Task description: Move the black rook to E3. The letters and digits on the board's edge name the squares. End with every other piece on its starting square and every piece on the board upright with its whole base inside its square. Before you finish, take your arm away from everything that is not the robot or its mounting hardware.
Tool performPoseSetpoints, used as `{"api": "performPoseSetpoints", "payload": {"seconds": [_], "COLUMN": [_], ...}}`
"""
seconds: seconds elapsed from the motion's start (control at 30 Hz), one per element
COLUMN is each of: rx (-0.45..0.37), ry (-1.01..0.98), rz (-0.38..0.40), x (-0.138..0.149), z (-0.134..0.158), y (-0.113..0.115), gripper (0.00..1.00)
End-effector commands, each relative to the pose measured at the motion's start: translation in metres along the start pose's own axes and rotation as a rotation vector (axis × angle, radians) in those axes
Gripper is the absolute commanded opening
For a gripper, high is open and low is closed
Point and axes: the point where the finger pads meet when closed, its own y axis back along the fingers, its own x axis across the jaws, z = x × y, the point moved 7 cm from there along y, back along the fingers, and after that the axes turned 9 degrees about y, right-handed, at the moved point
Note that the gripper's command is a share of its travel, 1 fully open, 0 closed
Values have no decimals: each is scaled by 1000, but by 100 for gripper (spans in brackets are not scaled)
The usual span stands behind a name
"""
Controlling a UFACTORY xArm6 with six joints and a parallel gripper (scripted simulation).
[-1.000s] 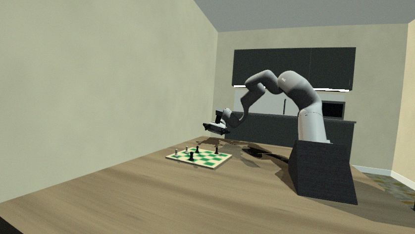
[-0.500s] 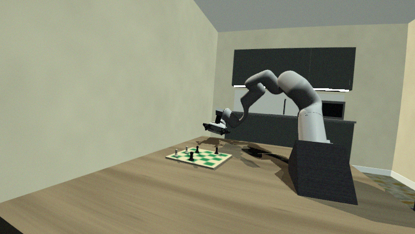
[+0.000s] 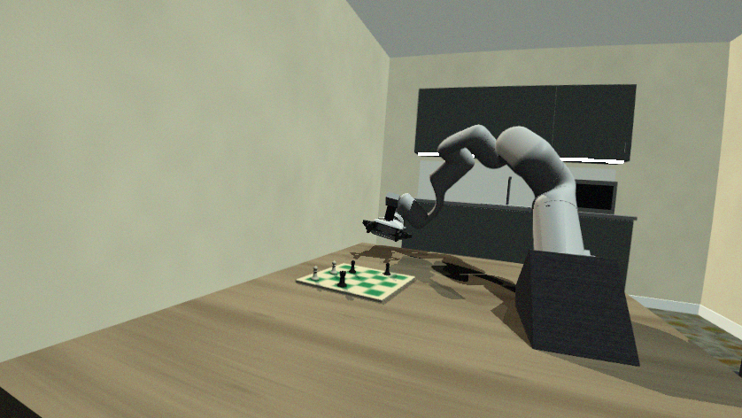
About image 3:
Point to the green and cream chessboard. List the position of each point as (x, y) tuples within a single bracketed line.
[(367, 283)]

